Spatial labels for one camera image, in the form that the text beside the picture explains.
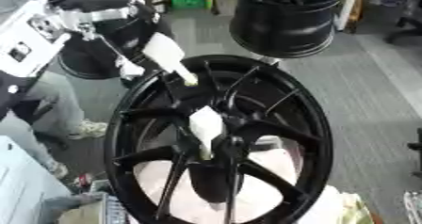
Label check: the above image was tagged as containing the black office chair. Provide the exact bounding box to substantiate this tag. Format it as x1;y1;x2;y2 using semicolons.
383;0;422;44

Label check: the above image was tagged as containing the black spoked wheel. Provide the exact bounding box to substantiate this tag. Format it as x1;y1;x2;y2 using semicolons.
102;54;335;224

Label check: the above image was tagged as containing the grey keyboard device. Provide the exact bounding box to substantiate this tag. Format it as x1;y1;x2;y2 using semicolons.
54;192;132;224

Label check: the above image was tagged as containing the white wheel stand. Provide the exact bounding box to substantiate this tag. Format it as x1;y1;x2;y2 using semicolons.
133;135;345;224

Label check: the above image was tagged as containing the white upright board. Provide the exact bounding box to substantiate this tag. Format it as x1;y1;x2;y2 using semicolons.
333;0;366;33

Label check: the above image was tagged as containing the black wheel rim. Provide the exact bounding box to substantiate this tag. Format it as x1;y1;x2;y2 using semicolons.
227;0;355;59

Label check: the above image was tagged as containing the pale blue cabinet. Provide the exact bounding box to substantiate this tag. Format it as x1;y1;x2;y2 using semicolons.
0;136;74;224

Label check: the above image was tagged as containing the person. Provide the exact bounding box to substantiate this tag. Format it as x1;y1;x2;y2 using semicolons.
0;71;111;180

